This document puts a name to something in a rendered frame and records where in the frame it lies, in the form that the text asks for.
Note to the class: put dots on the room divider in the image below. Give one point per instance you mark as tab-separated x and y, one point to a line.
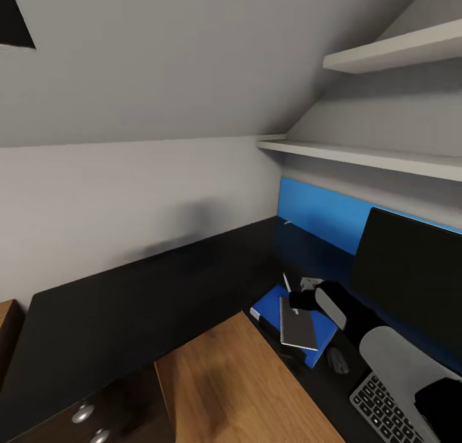
334	217

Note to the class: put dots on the folder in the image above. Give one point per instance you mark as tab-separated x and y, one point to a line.
267	311

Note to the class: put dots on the monitor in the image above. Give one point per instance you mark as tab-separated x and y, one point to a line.
413	271

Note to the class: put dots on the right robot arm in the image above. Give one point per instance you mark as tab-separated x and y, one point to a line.
427	392

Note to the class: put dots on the notebook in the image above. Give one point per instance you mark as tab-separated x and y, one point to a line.
296	326

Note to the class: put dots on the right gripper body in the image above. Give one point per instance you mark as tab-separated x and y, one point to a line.
299	300

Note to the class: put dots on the mouse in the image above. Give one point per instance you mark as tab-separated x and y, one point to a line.
336	360

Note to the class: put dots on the keyboard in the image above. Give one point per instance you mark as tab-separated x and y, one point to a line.
380	410

